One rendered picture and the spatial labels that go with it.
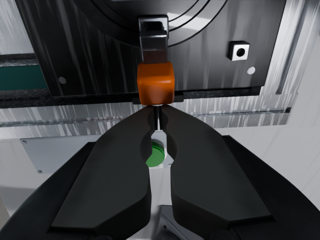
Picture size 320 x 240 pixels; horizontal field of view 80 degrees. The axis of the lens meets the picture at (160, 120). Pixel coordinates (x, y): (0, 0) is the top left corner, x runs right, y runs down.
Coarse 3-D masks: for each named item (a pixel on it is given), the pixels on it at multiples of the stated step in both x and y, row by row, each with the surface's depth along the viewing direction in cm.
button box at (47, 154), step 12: (156, 132) 26; (24, 144) 26; (36, 144) 26; (48, 144) 26; (60, 144) 26; (72, 144) 26; (84, 144) 26; (36, 156) 27; (48, 156) 27; (60, 156) 27; (168, 156) 28; (36, 168) 29; (48, 168) 29; (156, 168) 29
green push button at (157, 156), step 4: (152, 144) 26; (156, 144) 26; (152, 148) 25; (156, 148) 26; (160, 148) 26; (152, 152) 26; (156, 152) 26; (160, 152) 26; (164, 152) 27; (152, 156) 26; (156, 156) 26; (160, 156) 26; (164, 156) 27; (148, 160) 27; (152, 160) 27; (156, 160) 27; (160, 160) 27; (148, 164) 27; (152, 164) 27; (156, 164) 27
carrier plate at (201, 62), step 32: (32, 0) 17; (64, 0) 17; (256, 0) 17; (32, 32) 18; (64, 32) 18; (96, 32) 18; (224, 32) 18; (256, 32) 18; (64, 64) 20; (96, 64) 20; (128, 64) 20; (192, 64) 20; (224, 64) 20; (256, 64) 20; (64, 96) 22
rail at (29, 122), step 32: (0, 96) 26; (32, 96) 26; (96, 96) 26; (128, 96) 25; (192, 96) 24; (224, 96) 23; (256, 96) 23; (288, 96) 23; (0, 128) 25; (32, 128) 25; (64, 128) 25; (96, 128) 25
